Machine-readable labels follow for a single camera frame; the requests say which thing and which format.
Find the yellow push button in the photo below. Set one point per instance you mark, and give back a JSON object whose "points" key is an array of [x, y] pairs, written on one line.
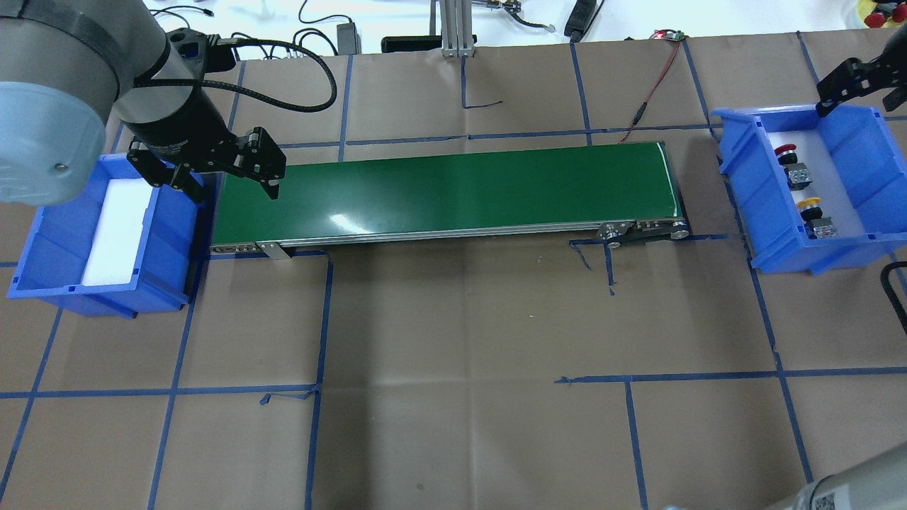
{"points": [[816, 224]]}

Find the white foam pad right bin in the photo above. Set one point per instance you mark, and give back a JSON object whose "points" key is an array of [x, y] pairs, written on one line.
{"points": [[827, 185]]}

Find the blue plastic bin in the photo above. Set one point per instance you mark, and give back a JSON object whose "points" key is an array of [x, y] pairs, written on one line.
{"points": [[868, 161], [58, 245]]}

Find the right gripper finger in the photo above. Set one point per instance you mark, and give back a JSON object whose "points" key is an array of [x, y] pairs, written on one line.
{"points": [[826, 106]]}

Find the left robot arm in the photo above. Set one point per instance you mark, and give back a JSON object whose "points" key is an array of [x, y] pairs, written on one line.
{"points": [[68, 65]]}

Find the right blue plastic bin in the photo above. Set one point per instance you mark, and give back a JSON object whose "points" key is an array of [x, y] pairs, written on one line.
{"points": [[868, 161]]}

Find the red push button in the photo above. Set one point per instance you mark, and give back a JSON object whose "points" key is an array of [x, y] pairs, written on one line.
{"points": [[797, 174]]}

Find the white foam pad bin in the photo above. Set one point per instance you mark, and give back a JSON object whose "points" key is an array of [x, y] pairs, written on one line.
{"points": [[827, 185], [118, 233]]}

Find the black power adapter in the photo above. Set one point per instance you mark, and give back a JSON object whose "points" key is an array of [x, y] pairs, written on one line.
{"points": [[348, 39]]}

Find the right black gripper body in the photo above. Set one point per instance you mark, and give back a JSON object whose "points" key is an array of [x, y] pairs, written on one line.
{"points": [[852, 78]]}

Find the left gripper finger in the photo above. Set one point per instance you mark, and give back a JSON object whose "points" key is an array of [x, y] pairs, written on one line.
{"points": [[271, 187], [186, 181]]}

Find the white foam pad left bin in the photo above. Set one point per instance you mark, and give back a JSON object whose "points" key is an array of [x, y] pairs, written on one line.
{"points": [[118, 233]]}

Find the left blue plastic bin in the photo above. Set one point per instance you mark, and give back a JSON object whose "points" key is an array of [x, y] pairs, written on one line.
{"points": [[58, 245]]}

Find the aluminium frame post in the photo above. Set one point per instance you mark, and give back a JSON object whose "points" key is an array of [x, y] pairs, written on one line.
{"points": [[453, 22]]}

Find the green conveyor belt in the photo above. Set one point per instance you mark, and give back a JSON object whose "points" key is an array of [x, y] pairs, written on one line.
{"points": [[624, 193]]}

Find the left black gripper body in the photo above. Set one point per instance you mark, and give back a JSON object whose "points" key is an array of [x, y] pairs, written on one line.
{"points": [[186, 122]]}

